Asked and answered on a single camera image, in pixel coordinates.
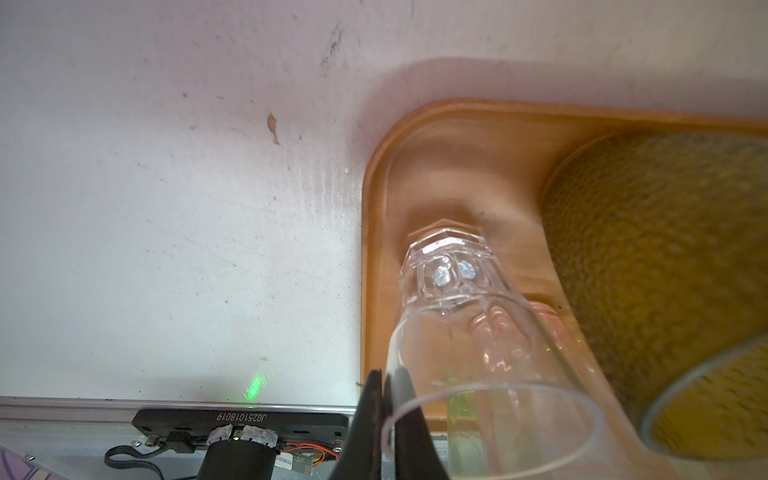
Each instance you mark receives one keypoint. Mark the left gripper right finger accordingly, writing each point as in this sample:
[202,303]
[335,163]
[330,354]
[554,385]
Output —
[415,456]

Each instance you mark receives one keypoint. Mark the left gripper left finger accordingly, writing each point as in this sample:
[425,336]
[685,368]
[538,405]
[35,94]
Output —
[361,456]

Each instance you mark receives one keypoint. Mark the small clear glass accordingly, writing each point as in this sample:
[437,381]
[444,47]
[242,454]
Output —
[488,426]

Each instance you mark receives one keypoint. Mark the brown glass back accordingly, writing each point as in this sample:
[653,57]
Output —
[659,240]

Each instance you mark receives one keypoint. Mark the pink glass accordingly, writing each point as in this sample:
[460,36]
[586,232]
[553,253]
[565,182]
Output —
[510,340]

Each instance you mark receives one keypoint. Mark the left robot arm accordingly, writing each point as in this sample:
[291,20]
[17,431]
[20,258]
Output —
[239,459]

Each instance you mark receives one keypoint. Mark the brown plastic tray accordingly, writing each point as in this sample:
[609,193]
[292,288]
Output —
[483,167]

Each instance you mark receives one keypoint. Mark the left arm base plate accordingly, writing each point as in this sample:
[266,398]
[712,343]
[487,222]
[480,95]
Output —
[189,430]

